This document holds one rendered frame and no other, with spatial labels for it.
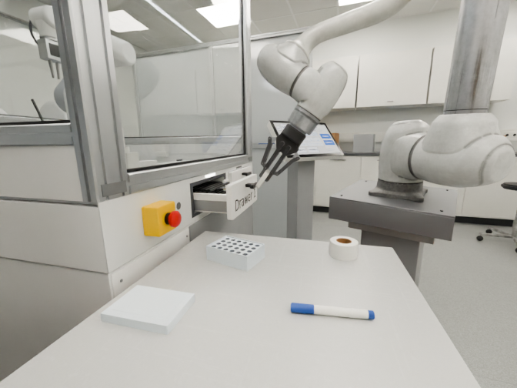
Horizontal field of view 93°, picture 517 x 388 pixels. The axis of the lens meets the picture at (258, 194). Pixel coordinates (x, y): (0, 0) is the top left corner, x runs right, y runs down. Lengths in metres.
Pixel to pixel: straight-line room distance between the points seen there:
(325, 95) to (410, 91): 3.45
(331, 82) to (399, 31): 3.97
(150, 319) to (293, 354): 0.23
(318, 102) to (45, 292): 0.83
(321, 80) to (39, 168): 0.70
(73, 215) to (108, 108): 0.22
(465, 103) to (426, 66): 3.40
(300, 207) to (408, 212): 1.01
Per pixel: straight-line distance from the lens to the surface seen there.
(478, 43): 0.92
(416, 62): 4.28
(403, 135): 1.01
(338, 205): 0.98
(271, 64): 0.84
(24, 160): 0.68
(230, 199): 0.75
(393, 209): 0.93
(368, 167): 3.75
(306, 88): 0.79
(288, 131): 0.80
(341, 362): 0.42
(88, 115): 0.54
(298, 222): 1.83
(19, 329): 0.91
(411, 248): 1.06
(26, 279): 0.80
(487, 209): 4.18
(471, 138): 0.87
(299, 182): 1.76
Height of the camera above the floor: 1.05
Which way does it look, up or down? 12 degrees down
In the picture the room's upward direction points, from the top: 1 degrees counter-clockwise
